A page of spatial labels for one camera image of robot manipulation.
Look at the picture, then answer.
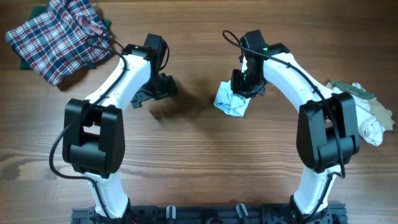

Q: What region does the light blue striped cloth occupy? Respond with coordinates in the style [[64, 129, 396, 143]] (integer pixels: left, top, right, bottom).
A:
[[213, 81, 251, 117]]

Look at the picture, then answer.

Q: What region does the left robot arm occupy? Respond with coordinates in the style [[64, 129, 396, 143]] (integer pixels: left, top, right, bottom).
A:
[[61, 40, 178, 221]]

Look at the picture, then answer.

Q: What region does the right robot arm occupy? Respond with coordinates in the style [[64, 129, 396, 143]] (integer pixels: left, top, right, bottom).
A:
[[231, 43, 360, 223]]

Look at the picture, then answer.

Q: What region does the plaid red blue cloth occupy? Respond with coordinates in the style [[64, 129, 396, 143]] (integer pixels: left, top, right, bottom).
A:
[[6, 0, 111, 86]]

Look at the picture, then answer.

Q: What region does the beige white crumpled garment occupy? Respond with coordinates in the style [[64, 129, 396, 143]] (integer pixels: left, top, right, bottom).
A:
[[326, 80, 395, 146]]

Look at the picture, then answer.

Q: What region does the dark green folded cloth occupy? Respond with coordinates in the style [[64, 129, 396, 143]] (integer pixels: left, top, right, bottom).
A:
[[20, 6, 111, 70]]

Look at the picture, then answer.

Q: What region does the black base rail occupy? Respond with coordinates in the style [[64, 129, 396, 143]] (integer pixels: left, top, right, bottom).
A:
[[71, 203, 348, 224]]

